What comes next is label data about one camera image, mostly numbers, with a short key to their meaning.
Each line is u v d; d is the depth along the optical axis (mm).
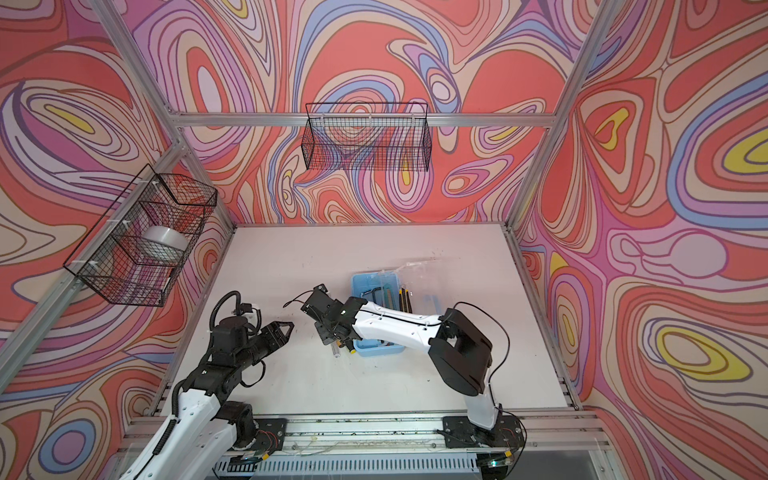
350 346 856
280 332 737
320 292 693
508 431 724
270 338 717
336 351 864
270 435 725
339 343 859
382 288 911
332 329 594
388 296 907
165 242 714
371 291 1006
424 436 750
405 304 883
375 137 965
